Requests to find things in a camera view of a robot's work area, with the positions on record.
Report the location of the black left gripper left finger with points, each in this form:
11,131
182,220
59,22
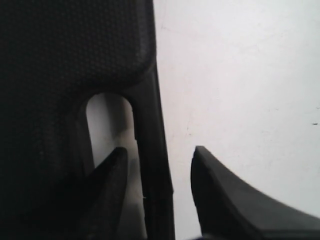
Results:
92,211

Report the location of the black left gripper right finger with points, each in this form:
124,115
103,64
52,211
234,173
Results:
228,208

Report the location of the black plastic tool case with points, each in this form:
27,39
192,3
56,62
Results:
54,56

